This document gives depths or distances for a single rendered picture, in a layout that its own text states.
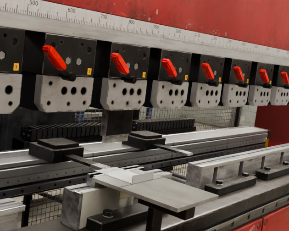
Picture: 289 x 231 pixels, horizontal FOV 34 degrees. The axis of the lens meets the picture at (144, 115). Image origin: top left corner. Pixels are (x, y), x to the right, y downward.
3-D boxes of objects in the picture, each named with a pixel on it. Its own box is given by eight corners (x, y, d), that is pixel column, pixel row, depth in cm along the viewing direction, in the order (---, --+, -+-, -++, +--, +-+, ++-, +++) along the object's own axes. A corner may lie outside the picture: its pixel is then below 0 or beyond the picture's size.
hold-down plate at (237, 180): (217, 197, 159) (218, 188, 158) (203, 192, 162) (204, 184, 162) (256, 184, 182) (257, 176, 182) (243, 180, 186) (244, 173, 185)
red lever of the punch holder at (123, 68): (120, 52, 108) (138, 79, 115) (108, 50, 111) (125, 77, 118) (116, 57, 108) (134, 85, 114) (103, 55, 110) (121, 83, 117)
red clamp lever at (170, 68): (171, 57, 124) (183, 82, 131) (158, 56, 127) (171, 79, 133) (168, 62, 123) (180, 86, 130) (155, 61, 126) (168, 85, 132)
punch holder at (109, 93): (105, 110, 114) (113, 41, 112) (80, 105, 119) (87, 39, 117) (144, 109, 126) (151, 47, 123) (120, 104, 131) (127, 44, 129)
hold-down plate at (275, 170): (267, 180, 190) (268, 173, 190) (254, 177, 193) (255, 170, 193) (294, 171, 214) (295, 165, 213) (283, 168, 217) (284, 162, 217)
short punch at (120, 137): (104, 144, 121) (108, 107, 120) (99, 142, 122) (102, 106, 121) (130, 141, 129) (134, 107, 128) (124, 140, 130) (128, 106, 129)
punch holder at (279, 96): (274, 105, 192) (280, 65, 190) (254, 102, 197) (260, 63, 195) (288, 105, 204) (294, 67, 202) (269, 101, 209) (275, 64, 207)
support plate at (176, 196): (177, 212, 103) (177, 208, 103) (91, 181, 119) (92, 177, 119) (218, 199, 117) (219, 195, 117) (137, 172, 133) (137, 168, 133)
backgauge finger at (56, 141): (90, 177, 124) (91, 158, 123) (27, 154, 139) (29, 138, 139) (120, 172, 133) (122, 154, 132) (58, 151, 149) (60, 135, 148)
